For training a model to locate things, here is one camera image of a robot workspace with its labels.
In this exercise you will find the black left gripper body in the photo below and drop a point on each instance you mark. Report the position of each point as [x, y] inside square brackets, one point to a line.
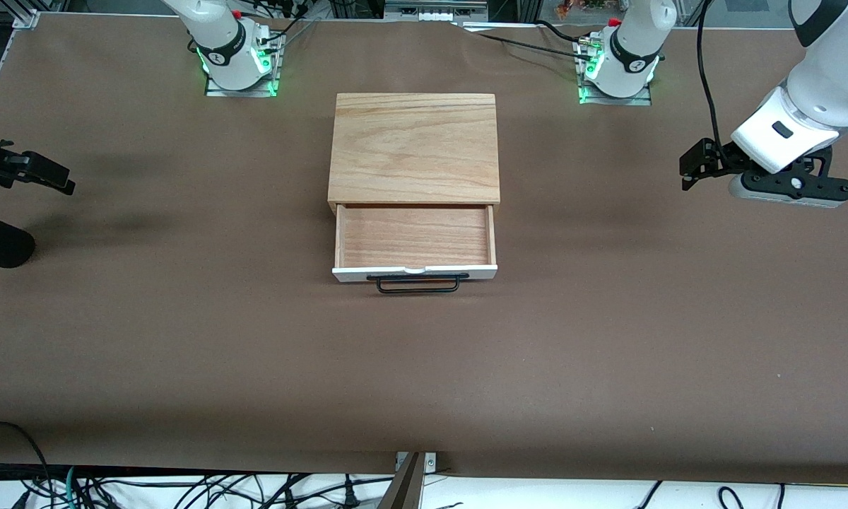
[722, 157]

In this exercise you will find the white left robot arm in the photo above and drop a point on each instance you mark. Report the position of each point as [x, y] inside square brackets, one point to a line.
[632, 56]

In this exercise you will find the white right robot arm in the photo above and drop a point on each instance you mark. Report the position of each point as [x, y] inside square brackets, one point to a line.
[230, 53]

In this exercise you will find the wooden drawer cabinet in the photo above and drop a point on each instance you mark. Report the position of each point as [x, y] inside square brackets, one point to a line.
[413, 148]

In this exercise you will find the grey metal box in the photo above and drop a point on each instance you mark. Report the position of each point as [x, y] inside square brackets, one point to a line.
[431, 10]

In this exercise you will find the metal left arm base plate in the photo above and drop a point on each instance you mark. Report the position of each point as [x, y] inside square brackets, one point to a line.
[643, 99]

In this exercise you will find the aluminium frame extrusion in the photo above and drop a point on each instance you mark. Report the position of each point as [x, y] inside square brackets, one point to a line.
[25, 18]

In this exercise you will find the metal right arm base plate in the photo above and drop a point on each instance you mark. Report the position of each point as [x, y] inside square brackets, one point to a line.
[219, 90]

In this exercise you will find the small metal bracket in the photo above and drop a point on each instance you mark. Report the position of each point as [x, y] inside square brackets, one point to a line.
[431, 463]

